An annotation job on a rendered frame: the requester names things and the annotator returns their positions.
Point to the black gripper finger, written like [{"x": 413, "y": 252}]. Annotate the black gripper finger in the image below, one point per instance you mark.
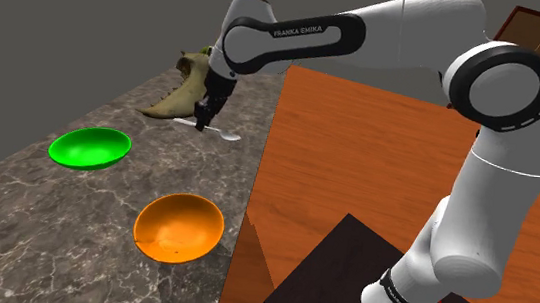
[{"x": 202, "y": 116}]

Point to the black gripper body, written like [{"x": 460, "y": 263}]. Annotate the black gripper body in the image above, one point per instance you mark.
[{"x": 218, "y": 89}]

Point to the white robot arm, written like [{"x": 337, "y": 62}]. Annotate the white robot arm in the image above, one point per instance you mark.
[{"x": 501, "y": 191}]

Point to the silver spoon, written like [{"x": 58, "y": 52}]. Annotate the silver spoon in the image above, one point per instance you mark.
[{"x": 225, "y": 134}]

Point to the olive dinosaur figure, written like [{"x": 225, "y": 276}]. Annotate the olive dinosaur figure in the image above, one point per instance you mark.
[{"x": 184, "y": 92}]

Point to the orange bowl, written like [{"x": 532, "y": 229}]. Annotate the orange bowl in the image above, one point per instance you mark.
[{"x": 178, "y": 227}]

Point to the green bowl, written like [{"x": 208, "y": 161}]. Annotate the green bowl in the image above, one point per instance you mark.
[{"x": 90, "y": 148}]

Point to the dark robot stand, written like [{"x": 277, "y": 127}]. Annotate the dark robot stand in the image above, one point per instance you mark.
[{"x": 337, "y": 279}]

